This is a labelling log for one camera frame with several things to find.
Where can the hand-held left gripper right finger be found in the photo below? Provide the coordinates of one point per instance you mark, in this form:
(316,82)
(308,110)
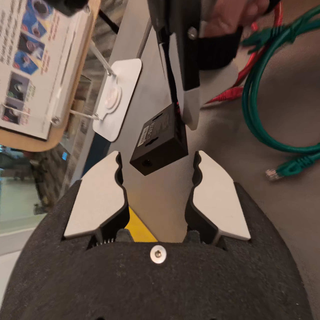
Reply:
(220,205)

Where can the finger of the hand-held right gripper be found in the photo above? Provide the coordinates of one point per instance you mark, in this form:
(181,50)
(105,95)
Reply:
(168,72)
(191,107)

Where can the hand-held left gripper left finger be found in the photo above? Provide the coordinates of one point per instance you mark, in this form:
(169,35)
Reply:
(97,200)

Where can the yellow plastic bin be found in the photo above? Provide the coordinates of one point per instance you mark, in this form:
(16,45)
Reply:
(137,230)

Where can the black network switch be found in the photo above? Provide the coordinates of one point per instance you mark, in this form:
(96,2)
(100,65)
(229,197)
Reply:
(160,150)

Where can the person's right hand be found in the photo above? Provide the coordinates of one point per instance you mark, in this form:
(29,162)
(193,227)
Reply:
(225,17)

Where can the black flat panel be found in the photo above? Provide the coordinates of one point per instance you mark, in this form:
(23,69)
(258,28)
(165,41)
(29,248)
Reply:
(96,155)

